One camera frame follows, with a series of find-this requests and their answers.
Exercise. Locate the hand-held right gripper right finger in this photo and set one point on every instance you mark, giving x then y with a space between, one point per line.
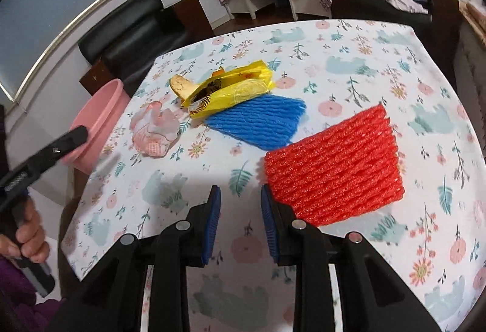
270 225

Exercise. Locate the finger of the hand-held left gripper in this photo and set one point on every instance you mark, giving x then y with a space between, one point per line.
60 148

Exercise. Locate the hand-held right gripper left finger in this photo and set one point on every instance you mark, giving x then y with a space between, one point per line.
210 225

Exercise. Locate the pink plastic bucket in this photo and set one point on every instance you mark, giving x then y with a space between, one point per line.
102 115

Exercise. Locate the orange-red foam net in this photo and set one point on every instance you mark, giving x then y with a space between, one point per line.
334 165

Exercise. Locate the translucent reddish plastic bag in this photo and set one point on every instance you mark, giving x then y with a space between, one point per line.
152 127

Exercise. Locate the blue foam net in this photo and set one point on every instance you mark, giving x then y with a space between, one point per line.
262 119

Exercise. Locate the banana peel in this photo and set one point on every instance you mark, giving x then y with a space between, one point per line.
180 86

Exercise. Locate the yellow plastic bag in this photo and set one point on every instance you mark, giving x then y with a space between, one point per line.
243 89

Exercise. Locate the person's left hand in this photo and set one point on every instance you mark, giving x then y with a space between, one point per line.
32 233

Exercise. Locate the white side table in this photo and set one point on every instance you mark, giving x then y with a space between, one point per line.
307 5

